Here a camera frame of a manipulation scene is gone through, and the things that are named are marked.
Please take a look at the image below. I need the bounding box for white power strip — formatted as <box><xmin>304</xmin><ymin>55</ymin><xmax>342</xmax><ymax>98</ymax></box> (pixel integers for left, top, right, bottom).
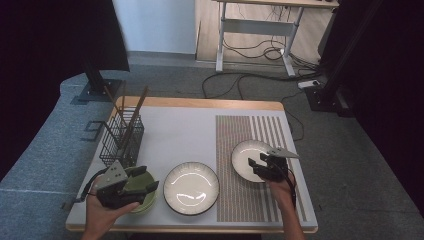
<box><xmin>297</xmin><ymin>79</ymin><xmax>322</xmax><ymax>90</ymax></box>

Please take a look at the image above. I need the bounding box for brown striped placemat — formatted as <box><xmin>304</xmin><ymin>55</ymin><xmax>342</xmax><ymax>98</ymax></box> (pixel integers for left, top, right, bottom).
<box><xmin>215</xmin><ymin>114</ymin><xmax>308</xmax><ymax>223</ymax></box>

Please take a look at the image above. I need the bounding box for tall black metal stand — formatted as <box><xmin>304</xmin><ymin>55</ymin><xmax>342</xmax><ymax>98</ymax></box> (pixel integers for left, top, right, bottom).
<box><xmin>303</xmin><ymin>0</ymin><xmax>384</xmax><ymax>118</ymax></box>

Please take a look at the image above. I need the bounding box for left hand-held gripper cable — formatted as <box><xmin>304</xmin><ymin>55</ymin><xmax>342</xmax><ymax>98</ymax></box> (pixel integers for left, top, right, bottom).
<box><xmin>74</xmin><ymin>169</ymin><xmax>108</xmax><ymax>204</ymax></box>

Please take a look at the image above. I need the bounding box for person's left hand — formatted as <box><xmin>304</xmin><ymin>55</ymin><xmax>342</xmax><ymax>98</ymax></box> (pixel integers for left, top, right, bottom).
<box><xmin>84</xmin><ymin>174</ymin><xmax>141</xmax><ymax>233</ymax></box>

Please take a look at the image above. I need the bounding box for black curtain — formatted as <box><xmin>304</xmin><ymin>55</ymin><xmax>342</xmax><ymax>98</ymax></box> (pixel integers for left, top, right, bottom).
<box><xmin>0</xmin><ymin>0</ymin><xmax>130</xmax><ymax>183</ymax></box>

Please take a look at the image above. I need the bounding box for bundle of wooden chopsticks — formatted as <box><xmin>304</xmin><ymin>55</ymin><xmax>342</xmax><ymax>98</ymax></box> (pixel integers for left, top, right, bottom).
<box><xmin>120</xmin><ymin>85</ymin><xmax>150</xmax><ymax>152</ymax></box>

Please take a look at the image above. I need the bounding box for black stand with base plate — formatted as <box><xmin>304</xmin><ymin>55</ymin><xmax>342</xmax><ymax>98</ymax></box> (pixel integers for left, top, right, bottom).
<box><xmin>70</xmin><ymin>58</ymin><xmax>124</xmax><ymax>105</ymax></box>

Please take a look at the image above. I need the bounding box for black wire basket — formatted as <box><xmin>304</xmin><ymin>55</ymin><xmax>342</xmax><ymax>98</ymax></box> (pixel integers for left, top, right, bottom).
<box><xmin>99</xmin><ymin>106</ymin><xmax>145</xmax><ymax>169</ymax></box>

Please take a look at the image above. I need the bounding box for person's right hand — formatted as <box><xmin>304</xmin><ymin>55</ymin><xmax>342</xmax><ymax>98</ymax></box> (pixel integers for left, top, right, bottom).
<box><xmin>268</xmin><ymin>174</ymin><xmax>297</xmax><ymax>208</ymax></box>

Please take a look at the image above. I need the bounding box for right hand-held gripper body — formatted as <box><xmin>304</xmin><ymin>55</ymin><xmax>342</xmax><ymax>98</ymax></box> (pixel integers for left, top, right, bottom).
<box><xmin>258</xmin><ymin>147</ymin><xmax>300</xmax><ymax>183</ymax></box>

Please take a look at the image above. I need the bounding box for long black floor cable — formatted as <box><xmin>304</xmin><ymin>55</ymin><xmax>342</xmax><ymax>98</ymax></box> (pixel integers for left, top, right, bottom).
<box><xmin>201</xmin><ymin>71</ymin><xmax>323</xmax><ymax>101</ymax></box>

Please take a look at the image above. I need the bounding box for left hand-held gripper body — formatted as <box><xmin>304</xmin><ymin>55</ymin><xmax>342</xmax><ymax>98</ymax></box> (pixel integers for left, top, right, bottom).
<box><xmin>95</xmin><ymin>159</ymin><xmax>146</xmax><ymax>210</ymax></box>

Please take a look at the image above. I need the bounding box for thin black floor cable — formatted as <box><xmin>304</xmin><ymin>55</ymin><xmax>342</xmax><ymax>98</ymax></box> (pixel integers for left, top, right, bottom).
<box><xmin>281</xmin><ymin>91</ymin><xmax>305</xmax><ymax>142</ymax></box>

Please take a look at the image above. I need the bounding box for white metal desk frame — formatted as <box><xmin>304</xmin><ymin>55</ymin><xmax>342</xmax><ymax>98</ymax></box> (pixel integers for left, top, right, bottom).
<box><xmin>213</xmin><ymin>0</ymin><xmax>340</xmax><ymax>78</ymax></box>

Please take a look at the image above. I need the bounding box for black cable tangle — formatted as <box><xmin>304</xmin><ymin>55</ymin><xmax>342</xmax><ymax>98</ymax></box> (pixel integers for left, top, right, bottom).
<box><xmin>222</xmin><ymin>33</ymin><xmax>323</xmax><ymax>73</ymax></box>

